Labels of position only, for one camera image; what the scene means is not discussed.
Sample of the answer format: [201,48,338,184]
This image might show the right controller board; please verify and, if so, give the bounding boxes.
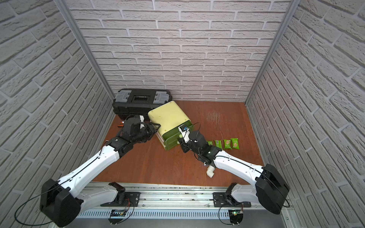
[228,210,244,225]

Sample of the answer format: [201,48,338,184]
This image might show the aluminium corner post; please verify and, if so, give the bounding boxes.
[55,0,115,100]
[244,0,301,105]

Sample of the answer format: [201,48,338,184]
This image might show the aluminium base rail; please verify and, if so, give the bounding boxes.
[61,182,294,220]

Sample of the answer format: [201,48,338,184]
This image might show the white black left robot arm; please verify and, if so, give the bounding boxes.
[40,116,161,227]

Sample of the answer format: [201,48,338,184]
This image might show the aluminium corner post left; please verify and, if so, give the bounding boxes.
[55,0,115,100]

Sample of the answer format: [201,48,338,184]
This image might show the black plastic toolbox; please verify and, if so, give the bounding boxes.
[112,89,173,120]

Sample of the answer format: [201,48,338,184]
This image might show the yellow-green drawer cabinet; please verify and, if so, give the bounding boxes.
[148,101,194,151]

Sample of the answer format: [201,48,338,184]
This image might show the white plastic pipe elbow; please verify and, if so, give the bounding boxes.
[206,165,215,178]

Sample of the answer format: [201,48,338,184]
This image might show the left controller board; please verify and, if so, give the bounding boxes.
[108,210,127,225]

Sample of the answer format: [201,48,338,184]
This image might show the controller board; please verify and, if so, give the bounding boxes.
[228,210,244,225]
[108,210,127,225]

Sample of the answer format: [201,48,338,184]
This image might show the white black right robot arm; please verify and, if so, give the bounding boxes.
[178,130,290,214]

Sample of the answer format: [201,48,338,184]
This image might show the aluminium corner post right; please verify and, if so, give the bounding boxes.
[244,0,301,105]

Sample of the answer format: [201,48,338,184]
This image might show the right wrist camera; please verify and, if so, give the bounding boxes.
[178,124,190,144]

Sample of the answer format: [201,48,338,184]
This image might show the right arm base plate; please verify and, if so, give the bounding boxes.
[213,192,252,208]

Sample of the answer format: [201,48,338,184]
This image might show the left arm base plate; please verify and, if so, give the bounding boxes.
[100,192,141,207]

